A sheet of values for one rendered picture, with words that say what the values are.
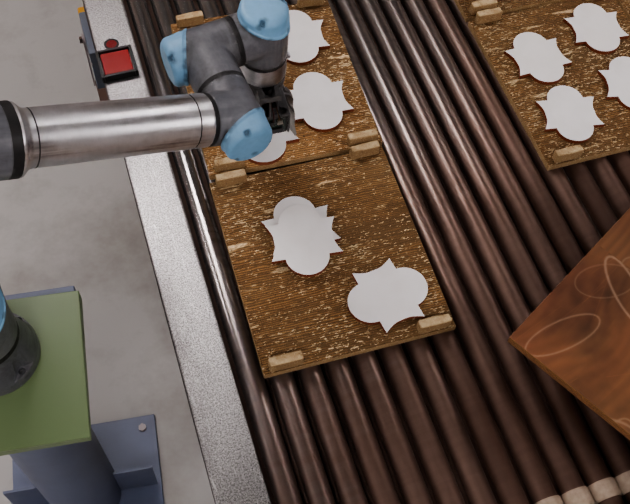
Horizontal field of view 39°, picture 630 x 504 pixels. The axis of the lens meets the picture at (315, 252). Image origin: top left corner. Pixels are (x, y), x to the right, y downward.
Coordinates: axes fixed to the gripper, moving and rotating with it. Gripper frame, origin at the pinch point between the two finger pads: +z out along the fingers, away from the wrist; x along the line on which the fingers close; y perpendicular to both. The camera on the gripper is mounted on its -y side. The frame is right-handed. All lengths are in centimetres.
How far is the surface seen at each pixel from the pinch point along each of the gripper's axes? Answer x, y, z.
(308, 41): 17.6, -27.9, 14.1
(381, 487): 5, 66, 8
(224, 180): -7.4, 3.6, 9.7
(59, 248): -51, -41, 110
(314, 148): 11.6, -1.1, 12.5
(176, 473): -30, 35, 103
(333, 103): 18.1, -10.5, 12.4
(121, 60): -21.4, -32.9, 16.3
